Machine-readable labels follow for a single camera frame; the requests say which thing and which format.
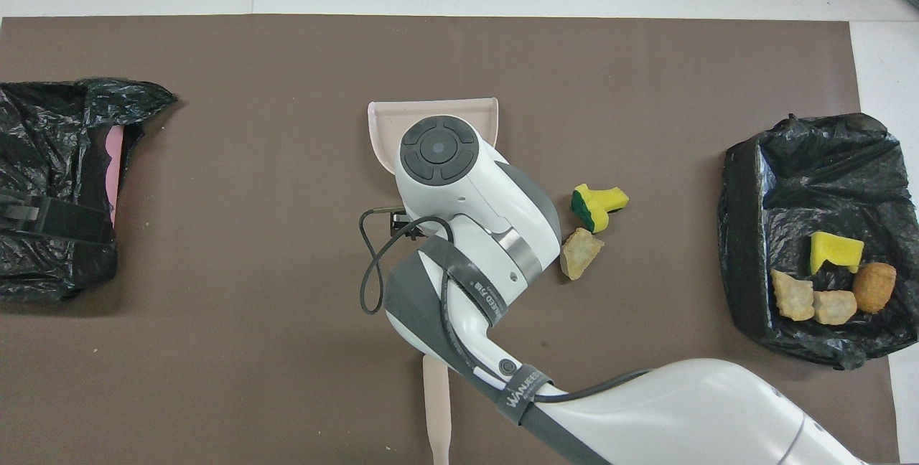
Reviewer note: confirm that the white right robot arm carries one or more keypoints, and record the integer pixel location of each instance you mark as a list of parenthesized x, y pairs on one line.
[(474, 185)]

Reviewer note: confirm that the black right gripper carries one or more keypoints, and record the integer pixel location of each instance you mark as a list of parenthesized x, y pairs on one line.
[(403, 225)]

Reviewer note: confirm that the beige hand brush black bristles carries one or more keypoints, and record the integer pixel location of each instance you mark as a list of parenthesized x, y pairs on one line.
[(436, 407)]

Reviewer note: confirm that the beige plastic dustpan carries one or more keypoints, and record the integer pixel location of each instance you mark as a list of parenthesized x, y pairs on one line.
[(380, 128)]

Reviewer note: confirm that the black bag bin pink inside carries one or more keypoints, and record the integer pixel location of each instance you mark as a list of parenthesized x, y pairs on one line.
[(43, 120)]

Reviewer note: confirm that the brown oval rock chunk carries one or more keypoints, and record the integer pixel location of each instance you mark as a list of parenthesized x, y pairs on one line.
[(874, 287)]

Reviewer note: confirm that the black bag lined bin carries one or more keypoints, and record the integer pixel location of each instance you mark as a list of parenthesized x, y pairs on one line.
[(747, 235)]

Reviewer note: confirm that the pale yellowish rock chunk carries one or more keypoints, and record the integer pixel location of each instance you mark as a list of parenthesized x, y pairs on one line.
[(579, 253), (835, 307), (792, 296)]

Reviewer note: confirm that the yellow and green sponge piece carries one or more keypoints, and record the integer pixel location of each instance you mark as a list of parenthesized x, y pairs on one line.
[(609, 199)]

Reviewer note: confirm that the brown table mat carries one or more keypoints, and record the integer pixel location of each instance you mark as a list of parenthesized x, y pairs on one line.
[(215, 379)]

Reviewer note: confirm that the plain yellow sponge piece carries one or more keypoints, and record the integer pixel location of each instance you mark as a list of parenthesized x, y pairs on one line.
[(833, 246)]

